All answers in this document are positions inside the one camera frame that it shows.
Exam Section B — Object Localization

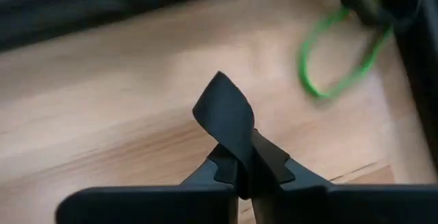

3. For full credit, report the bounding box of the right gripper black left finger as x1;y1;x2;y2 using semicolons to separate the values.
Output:
56;143;240;224

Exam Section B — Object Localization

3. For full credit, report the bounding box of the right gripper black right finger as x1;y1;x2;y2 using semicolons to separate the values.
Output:
251;129;438;224

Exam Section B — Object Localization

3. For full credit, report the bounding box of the green rubber band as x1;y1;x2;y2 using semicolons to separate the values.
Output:
298;6;394;101

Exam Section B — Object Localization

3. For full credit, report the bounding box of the black metal table frame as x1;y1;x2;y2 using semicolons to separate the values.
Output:
0;0;438;173

